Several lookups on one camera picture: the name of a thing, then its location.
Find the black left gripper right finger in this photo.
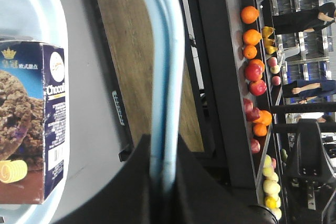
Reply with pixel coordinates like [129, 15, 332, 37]
[172, 135, 278, 224]

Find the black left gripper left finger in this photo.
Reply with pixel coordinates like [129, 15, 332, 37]
[56, 134, 151, 224]

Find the blue chocolate cookie box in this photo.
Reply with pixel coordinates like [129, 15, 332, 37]
[1, 40, 67, 205]

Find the light blue plastic basket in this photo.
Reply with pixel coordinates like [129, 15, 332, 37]
[1, 0, 184, 212]

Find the dark wood produce stand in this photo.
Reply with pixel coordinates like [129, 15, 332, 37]
[89, 0, 289, 224]

